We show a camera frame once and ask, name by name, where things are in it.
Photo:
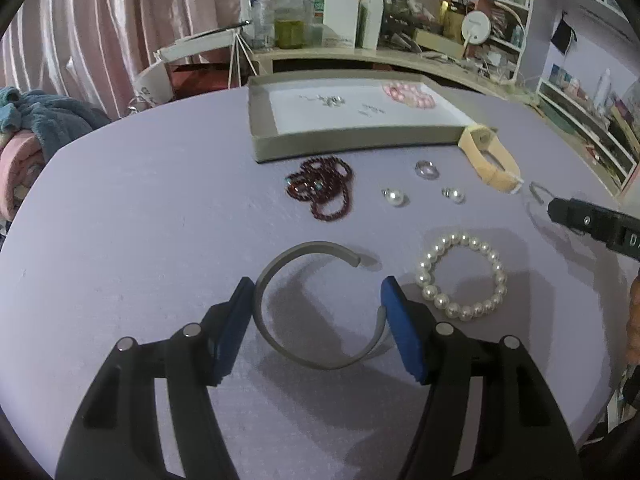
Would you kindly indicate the shallow cardboard box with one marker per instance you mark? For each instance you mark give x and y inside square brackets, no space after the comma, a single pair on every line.
[320,120]

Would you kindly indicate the small silver earrings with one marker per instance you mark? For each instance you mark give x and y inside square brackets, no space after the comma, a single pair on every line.
[331,101]
[371,109]

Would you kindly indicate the white spray bottle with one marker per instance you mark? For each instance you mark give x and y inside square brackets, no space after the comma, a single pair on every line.
[602,87]

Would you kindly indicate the white trolley cart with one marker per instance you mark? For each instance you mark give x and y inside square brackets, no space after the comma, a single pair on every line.
[200,47]

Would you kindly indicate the pearl earring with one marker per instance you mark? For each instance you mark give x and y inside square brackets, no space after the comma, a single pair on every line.
[396,197]
[456,195]

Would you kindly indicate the gold box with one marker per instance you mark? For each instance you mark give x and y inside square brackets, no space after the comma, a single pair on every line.
[440,42]

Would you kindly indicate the clear plastic bottle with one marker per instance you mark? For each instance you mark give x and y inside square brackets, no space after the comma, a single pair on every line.
[262,20]

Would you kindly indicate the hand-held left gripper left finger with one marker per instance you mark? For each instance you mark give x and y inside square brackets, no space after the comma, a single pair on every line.
[235,320]

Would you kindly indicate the pink curtain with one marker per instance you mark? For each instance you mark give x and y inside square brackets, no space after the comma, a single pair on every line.
[100,25]

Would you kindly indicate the white bucket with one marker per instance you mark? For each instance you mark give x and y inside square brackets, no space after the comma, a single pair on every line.
[152,85]

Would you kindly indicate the white lotion bottle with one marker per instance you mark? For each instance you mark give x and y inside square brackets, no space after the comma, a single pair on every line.
[372,22]

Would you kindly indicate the low white shelf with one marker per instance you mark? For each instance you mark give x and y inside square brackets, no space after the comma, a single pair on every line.
[590,130]

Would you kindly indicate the small silver hook earring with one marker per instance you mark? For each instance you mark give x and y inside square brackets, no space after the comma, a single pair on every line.
[534,191]

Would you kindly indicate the grey cuff bangle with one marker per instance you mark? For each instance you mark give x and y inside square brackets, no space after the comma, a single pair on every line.
[261,305]

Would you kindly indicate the round white mirror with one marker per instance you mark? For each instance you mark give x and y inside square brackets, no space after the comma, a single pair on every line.
[476,27]

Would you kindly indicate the pink and white shelf unit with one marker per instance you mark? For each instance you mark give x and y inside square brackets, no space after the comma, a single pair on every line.
[505,15]

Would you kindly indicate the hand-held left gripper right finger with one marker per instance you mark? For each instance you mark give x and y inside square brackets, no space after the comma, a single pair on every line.
[402,325]

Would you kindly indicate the pink blanket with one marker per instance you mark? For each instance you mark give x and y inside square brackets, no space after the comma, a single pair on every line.
[20,170]

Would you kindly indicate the person's right hand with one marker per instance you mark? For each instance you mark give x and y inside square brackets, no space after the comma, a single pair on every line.
[634,317]

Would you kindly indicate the blue fleece blanket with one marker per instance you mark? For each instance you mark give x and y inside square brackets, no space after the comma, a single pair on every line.
[55,112]

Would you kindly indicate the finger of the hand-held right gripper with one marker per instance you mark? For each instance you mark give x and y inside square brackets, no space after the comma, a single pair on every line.
[590,222]

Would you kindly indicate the green glass jar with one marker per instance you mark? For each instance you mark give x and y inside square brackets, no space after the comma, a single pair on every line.
[289,35]

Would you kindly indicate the white carton box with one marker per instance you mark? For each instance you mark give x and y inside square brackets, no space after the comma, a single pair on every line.
[341,20]

